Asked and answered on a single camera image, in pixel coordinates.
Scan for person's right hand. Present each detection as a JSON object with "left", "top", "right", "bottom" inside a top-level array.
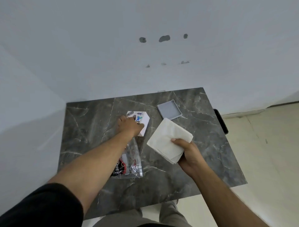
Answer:
[{"left": 171, "top": 138, "right": 209, "bottom": 178}]

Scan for person's left hand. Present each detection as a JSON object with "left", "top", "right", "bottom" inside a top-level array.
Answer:
[{"left": 116, "top": 115, "right": 145, "bottom": 138}]

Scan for white printed box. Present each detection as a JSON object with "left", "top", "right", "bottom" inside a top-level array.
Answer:
[{"left": 126, "top": 111, "right": 150, "bottom": 137}]

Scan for white cloth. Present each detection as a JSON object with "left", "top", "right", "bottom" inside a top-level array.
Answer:
[{"left": 146, "top": 118, "right": 193, "bottom": 164}]

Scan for person's right forearm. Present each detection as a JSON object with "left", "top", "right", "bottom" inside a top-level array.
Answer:
[{"left": 193, "top": 167, "right": 271, "bottom": 227}]

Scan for person's left forearm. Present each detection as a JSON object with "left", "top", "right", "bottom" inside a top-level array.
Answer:
[{"left": 48, "top": 131, "right": 135, "bottom": 218}]

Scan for grey marble table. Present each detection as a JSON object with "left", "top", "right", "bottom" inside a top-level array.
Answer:
[{"left": 57, "top": 87, "right": 248, "bottom": 220}]

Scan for grey box lid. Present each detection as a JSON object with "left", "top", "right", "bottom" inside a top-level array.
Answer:
[{"left": 157, "top": 100, "right": 182, "bottom": 121}]

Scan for clear plastic bag with accessories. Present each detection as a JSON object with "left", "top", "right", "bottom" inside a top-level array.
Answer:
[{"left": 111, "top": 137, "right": 143, "bottom": 179}]

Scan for black chair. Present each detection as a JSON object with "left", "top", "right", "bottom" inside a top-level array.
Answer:
[{"left": 213, "top": 109, "right": 228, "bottom": 135}]

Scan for person's grey trousers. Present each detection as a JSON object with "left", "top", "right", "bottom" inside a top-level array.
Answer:
[{"left": 92, "top": 199, "right": 193, "bottom": 227}]

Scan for person's black sleeve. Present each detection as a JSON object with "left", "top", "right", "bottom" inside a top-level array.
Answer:
[{"left": 0, "top": 183, "right": 84, "bottom": 227}]

